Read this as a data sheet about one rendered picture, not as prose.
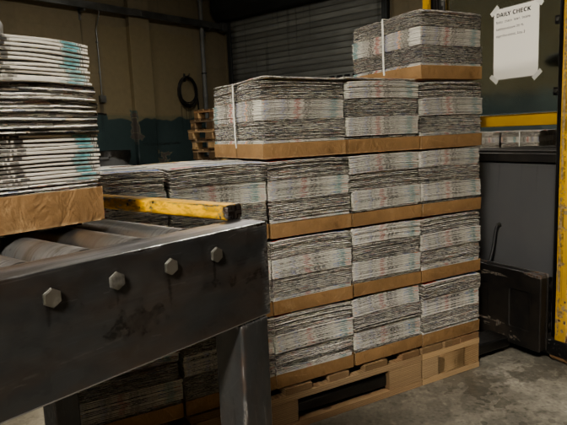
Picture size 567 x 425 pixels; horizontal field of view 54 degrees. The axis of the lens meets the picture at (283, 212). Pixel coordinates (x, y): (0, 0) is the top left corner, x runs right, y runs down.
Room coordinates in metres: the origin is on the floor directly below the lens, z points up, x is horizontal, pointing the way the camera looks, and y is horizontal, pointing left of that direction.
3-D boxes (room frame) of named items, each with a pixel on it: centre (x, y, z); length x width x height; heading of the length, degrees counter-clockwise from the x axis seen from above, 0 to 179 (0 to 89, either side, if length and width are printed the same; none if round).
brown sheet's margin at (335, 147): (1.82, 0.01, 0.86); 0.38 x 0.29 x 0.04; 28
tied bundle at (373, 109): (1.95, -0.24, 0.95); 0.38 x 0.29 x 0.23; 28
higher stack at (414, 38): (2.09, -0.50, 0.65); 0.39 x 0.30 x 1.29; 29
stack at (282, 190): (1.74, 0.13, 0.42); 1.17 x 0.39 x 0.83; 119
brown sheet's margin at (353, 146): (1.95, -0.25, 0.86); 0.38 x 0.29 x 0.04; 28
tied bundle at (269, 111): (1.82, 0.01, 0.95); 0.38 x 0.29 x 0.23; 28
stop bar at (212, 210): (0.85, 0.23, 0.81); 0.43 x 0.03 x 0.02; 50
